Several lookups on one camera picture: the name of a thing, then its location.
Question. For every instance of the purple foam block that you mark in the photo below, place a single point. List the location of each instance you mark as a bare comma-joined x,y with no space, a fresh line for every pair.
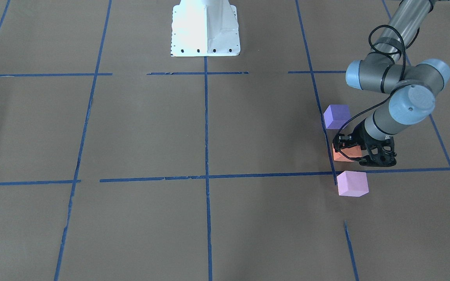
336,115

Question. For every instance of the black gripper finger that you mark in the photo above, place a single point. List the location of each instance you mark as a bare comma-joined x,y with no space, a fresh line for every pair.
346,150

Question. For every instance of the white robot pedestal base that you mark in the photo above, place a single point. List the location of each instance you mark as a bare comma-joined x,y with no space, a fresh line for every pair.
205,28

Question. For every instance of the pink foam block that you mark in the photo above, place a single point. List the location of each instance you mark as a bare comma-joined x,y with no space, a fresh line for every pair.
352,183

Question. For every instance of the orange foam block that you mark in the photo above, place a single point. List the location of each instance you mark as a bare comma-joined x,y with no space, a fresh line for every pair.
346,154

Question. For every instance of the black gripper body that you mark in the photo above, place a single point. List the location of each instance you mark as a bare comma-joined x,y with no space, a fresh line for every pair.
359,135

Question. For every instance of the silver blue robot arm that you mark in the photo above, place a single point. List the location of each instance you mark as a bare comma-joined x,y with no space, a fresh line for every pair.
411,90

